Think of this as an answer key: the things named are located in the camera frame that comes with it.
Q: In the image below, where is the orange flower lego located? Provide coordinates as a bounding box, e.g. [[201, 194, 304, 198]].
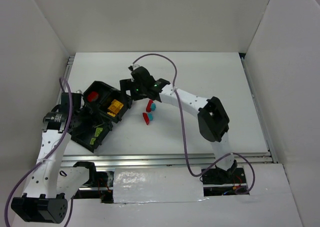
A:
[[107, 99, 124, 116]]

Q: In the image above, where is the red arch lego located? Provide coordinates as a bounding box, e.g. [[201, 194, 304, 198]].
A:
[[145, 99, 154, 113]]

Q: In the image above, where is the small teal lego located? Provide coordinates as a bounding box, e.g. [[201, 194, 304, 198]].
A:
[[147, 113, 154, 121], [150, 103, 156, 111]]

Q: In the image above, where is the red lego with flower print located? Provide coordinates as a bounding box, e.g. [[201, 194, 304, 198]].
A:
[[87, 91, 99, 103]]

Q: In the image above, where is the red curved lego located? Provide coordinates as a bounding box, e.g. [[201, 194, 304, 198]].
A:
[[142, 112, 151, 125]]

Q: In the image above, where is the orange-yellow lego brick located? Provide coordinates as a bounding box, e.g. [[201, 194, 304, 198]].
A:
[[107, 112, 117, 118]]

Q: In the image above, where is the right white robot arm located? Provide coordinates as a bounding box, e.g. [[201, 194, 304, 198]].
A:
[[119, 66, 237, 184]]

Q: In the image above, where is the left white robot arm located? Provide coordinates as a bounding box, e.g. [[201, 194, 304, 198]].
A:
[[10, 92, 97, 224]]

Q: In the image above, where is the small green lego piece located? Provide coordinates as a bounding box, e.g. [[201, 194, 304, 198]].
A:
[[89, 138, 96, 145]]

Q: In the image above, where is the black four-compartment tray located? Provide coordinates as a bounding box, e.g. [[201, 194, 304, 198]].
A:
[[71, 80, 133, 153]]

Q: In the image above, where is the aluminium rail frame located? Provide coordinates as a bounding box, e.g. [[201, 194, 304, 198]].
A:
[[49, 52, 279, 204]]

